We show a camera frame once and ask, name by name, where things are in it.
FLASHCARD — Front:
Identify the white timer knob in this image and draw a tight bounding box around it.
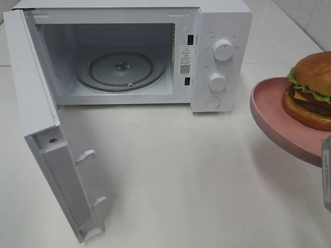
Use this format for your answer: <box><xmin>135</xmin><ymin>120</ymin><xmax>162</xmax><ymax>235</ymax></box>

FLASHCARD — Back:
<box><xmin>208</xmin><ymin>72</ymin><xmax>227</xmax><ymax>92</ymax></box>

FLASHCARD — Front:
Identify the white microwave oven body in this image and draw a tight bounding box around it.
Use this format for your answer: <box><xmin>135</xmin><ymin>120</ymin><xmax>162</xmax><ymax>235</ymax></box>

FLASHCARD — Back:
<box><xmin>10</xmin><ymin>1</ymin><xmax>252</xmax><ymax>112</ymax></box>

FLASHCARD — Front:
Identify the burger with lettuce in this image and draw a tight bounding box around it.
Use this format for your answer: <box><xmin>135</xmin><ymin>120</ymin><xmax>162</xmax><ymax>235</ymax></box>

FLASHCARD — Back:
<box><xmin>282</xmin><ymin>51</ymin><xmax>330</xmax><ymax>131</ymax></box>

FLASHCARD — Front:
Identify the white microwave door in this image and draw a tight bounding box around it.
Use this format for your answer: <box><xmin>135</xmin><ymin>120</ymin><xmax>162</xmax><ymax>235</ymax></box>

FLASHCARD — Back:
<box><xmin>4</xmin><ymin>9</ymin><xmax>106</xmax><ymax>242</ymax></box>

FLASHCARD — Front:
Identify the round white door button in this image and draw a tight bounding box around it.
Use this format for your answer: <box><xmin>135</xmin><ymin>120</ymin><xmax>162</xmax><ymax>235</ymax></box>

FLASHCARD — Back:
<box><xmin>205</xmin><ymin>96</ymin><xmax>221</xmax><ymax>109</ymax></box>

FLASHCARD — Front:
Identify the pink round plate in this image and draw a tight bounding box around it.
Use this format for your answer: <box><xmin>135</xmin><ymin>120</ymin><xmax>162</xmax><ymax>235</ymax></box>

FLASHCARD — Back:
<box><xmin>250</xmin><ymin>77</ymin><xmax>330</xmax><ymax>167</ymax></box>

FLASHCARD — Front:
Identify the glass microwave turntable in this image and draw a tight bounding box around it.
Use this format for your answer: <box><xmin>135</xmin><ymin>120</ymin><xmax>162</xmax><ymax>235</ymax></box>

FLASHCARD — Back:
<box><xmin>75</xmin><ymin>52</ymin><xmax>167</xmax><ymax>92</ymax></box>

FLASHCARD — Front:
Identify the white upper power knob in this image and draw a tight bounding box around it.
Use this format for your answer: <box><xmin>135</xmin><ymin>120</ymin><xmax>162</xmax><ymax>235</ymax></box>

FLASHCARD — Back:
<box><xmin>212</xmin><ymin>37</ymin><xmax>234</xmax><ymax>61</ymax></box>

